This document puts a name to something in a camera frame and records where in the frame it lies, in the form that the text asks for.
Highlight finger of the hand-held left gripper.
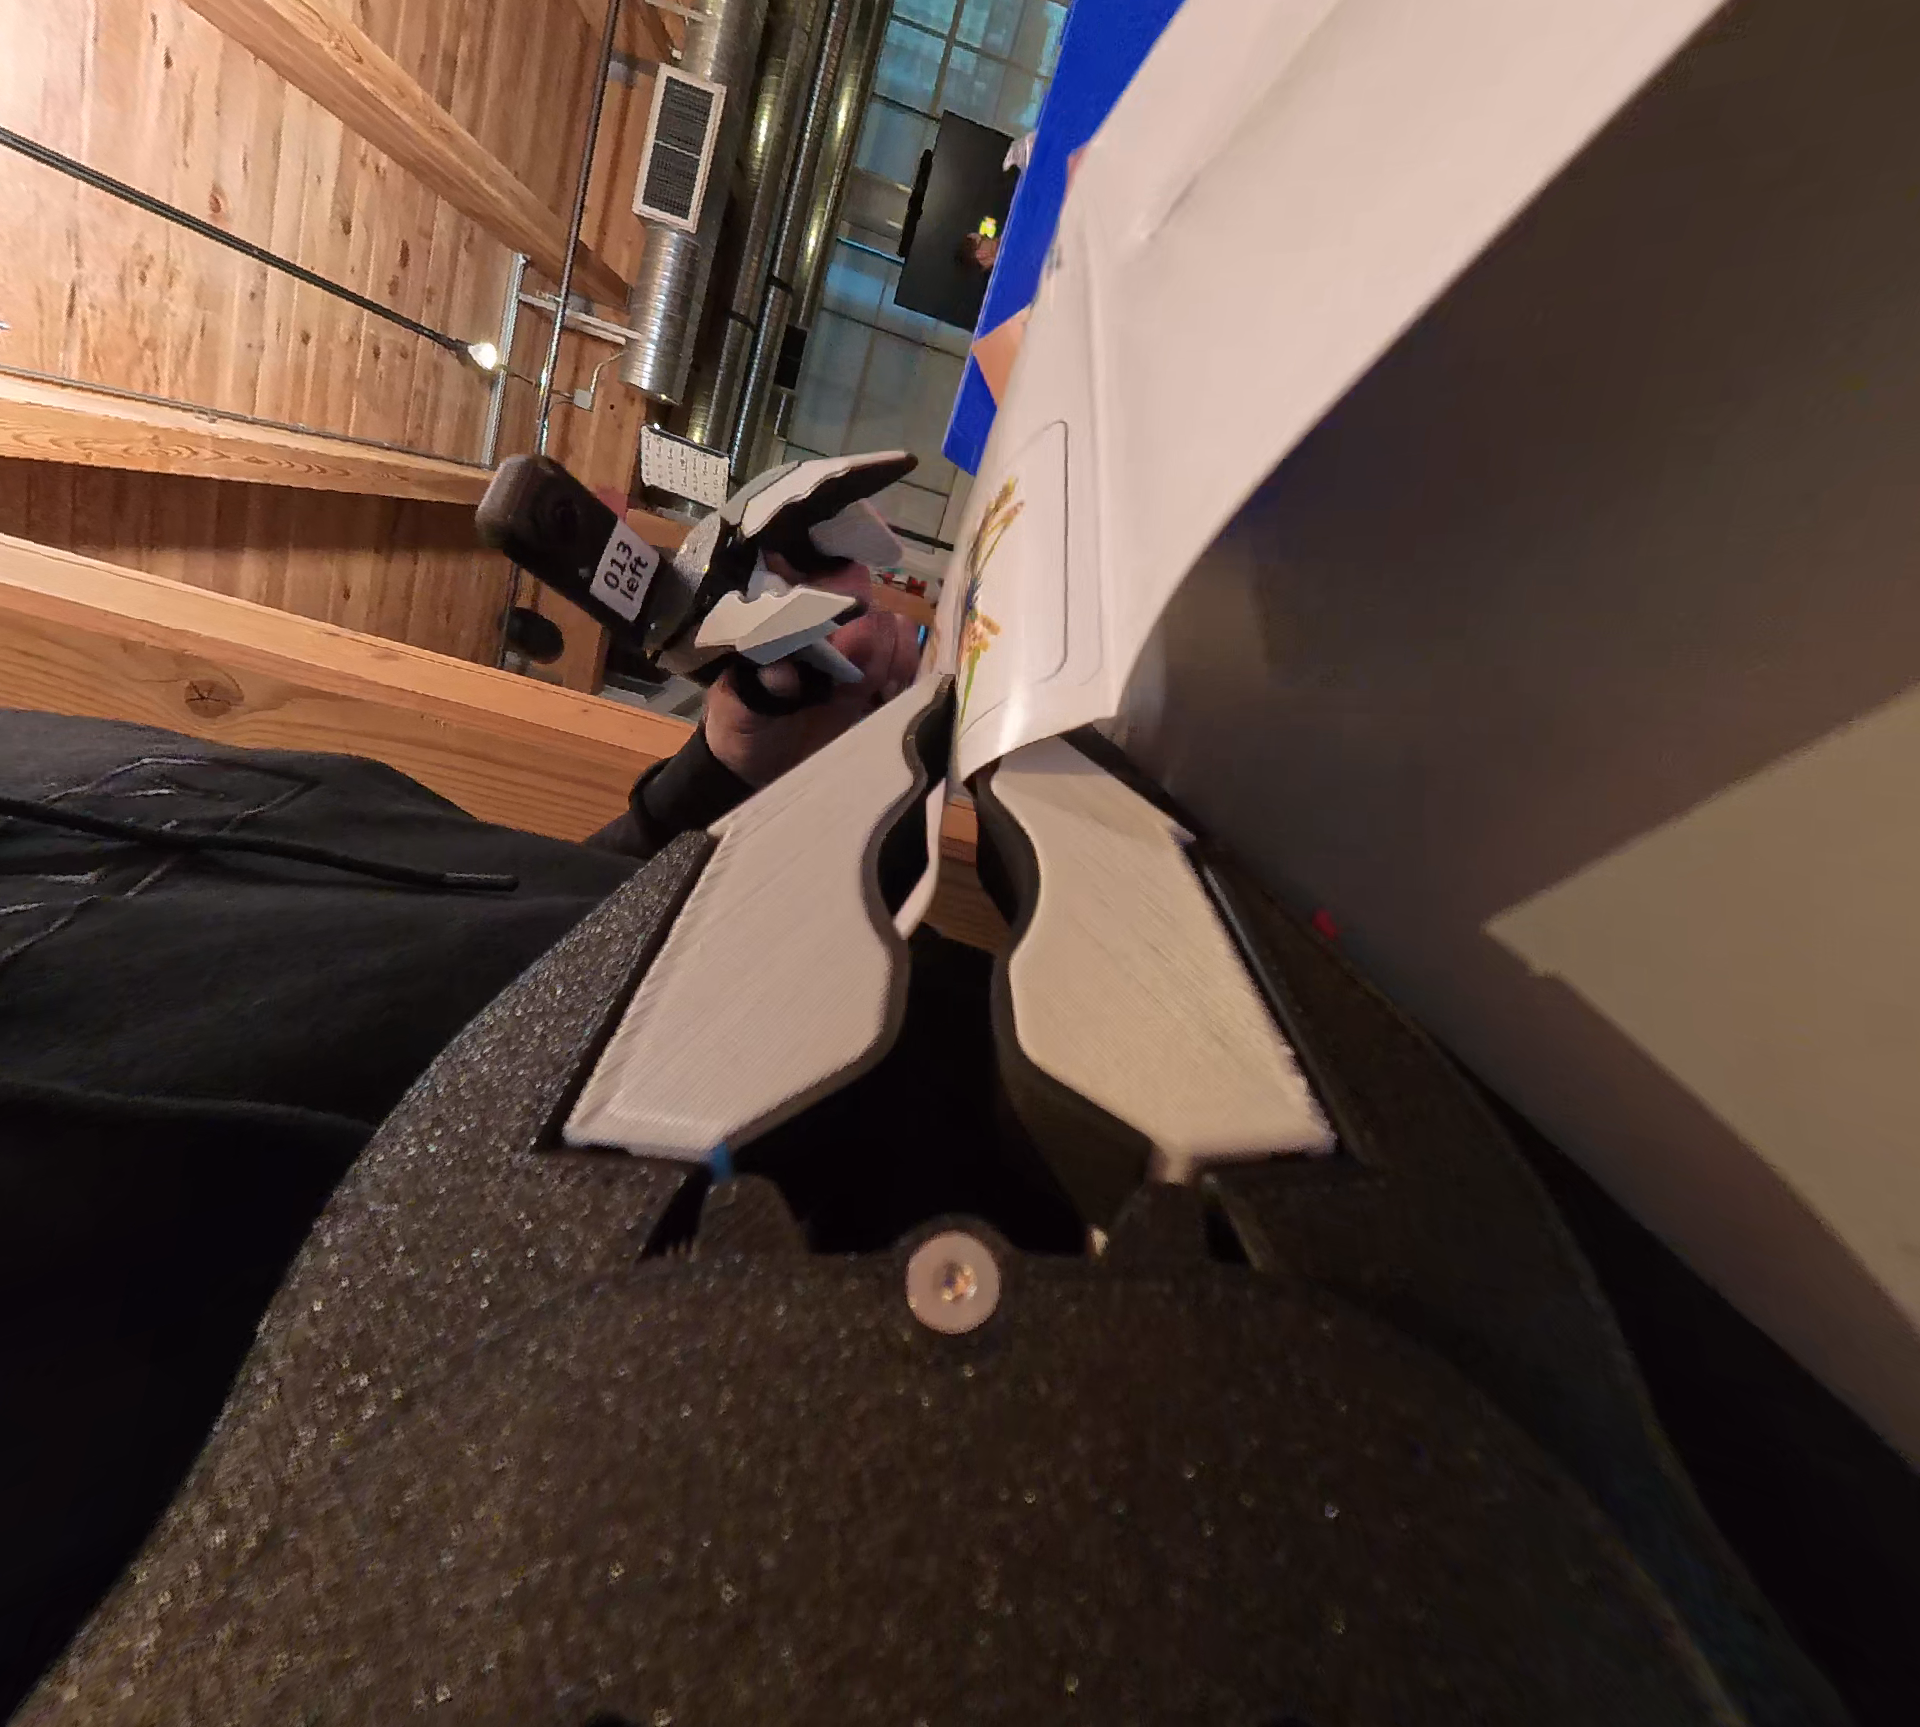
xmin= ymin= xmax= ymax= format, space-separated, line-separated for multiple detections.
xmin=691 ymin=583 xmax=866 ymax=667
xmin=720 ymin=451 xmax=920 ymax=547

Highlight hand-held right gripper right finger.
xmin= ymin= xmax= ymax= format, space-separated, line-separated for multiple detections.
xmin=973 ymin=737 xmax=1340 ymax=1182

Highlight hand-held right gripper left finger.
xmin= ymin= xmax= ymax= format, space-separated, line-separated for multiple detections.
xmin=558 ymin=673 xmax=958 ymax=1158

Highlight blue plastic bin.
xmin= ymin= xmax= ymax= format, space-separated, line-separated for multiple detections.
xmin=941 ymin=0 xmax=1265 ymax=475

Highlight toy instruction booklet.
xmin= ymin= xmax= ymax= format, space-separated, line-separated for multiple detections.
xmin=892 ymin=0 xmax=1920 ymax=940

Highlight person's left forearm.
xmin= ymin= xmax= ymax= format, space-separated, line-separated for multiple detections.
xmin=581 ymin=721 xmax=722 ymax=861

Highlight person's left hand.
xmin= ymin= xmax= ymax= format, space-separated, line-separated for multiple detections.
xmin=703 ymin=557 xmax=924 ymax=831

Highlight black chair armrest pad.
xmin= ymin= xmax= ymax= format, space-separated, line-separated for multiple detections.
xmin=1080 ymin=729 xmax=1920 ymax=1727

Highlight white wall chart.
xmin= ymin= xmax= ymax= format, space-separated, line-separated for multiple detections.
xmin=636 ymin=425 xmax=732 ymax=517

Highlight black wall screen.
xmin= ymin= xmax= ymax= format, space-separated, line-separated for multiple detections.
xmin=894 ymin=111 xmax=1025 ymax=333

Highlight white wall vent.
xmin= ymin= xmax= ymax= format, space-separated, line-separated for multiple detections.
xmin=629 ymin=61 xmax=729 ymax=229

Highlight metal air duct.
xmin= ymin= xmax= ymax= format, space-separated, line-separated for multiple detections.
xmin=621 ymin=0 xmax=901 ymax=439

